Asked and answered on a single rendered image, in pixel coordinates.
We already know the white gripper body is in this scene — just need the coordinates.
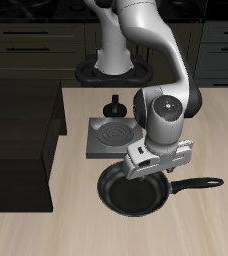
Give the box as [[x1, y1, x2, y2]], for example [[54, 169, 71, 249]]
[[122, 139, 195, 181]]

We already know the black frying pan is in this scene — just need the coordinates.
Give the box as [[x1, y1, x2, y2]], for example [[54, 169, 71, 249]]
[[96, 161, 225, 218]]

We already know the dark grey stove plate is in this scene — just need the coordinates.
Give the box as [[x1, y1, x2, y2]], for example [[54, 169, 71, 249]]
[[85, 116, 144, 160]]

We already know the round black stove knob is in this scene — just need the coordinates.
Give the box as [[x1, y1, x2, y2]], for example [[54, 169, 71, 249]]
[[102, 94, 128, 119]]

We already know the dark grey kitchen cupboard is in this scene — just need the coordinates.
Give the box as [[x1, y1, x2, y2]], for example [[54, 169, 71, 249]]
[[193, 19, 228, 89]]

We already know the dark wooden cabinet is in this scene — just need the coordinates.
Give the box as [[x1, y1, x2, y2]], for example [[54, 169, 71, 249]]
[[0, 78, 68, 214]]

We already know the dark olive kitchen cupboard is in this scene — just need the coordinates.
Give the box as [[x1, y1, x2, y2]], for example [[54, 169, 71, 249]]
[[0, 20, 204, 88]]

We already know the black kitchen countertop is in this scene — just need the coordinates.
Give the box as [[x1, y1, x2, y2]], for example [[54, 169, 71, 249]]
[[0, 0, 228, 24]]

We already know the flat black base plate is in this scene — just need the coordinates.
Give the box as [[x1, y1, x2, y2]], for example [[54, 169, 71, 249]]
[[74, 54, 154, 85]]

